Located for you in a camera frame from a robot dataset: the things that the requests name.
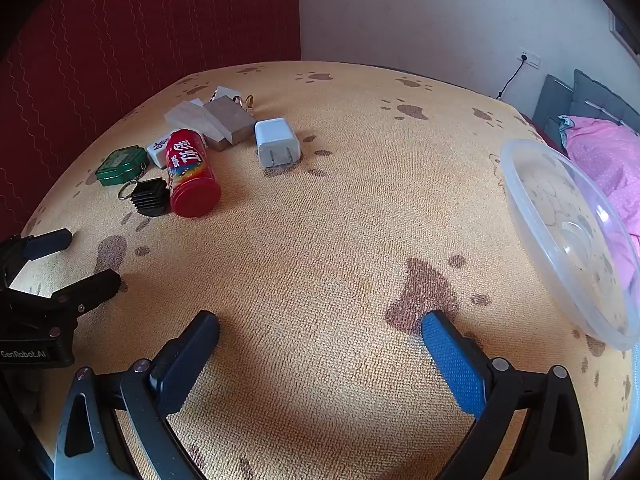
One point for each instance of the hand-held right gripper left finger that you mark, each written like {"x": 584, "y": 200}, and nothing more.
{"x": 185, "y": 360}

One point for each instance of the white foam block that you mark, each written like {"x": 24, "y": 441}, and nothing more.
{"x": 226, "y": 92}

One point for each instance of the dark wood block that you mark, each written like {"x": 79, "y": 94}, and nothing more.
{"x": 227, "y": 120}

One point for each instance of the clear plastic bowl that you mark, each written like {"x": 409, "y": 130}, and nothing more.
{"x": 575, "y": 240}

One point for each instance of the gold rings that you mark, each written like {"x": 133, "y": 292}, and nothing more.
{"x": 246, "y": 102}

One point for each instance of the green metal tin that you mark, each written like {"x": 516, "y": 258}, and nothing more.
{"x": 120, "y": 165}

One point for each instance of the grey quilted cushion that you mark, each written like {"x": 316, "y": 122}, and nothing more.
{"x": 595, "y": 90}

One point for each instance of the blue grey bed frame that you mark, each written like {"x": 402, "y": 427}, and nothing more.
{"x": 550, "y": 95}

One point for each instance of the red curtain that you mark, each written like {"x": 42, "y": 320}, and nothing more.
{"x": 125, "y": 35}

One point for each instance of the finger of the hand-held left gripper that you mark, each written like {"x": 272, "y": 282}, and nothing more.
{"x": 47, "y": 242}
{"x": 92, "y": 287}

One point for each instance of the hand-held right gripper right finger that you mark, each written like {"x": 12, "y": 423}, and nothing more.
{"x": 450, "y": 365}

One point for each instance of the metal keyring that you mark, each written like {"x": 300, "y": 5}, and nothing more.
{"x": 131, "y": 184}

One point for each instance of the black ribbed block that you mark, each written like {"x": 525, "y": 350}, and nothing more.
{"x": 150, "y": 197}

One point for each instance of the white tile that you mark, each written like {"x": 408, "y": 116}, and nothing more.
{"x": 159, "y": 154}

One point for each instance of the light wood block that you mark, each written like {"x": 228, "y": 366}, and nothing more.
{"x": 187, "y": 116}

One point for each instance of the white charger plug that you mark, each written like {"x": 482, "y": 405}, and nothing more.
{"x": 272, "y": 137}

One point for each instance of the framed wall picture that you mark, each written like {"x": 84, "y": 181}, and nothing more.
{"x": 622, "y": 32}

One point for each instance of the red candy can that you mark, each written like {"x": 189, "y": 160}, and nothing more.
{"x": 192, "y": 180}

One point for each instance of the white wall socket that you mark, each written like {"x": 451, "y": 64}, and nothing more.
{"x": 532, "y": 59}

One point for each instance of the pink dotted quilt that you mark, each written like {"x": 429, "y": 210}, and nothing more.
{"x": 605, "y": 160}

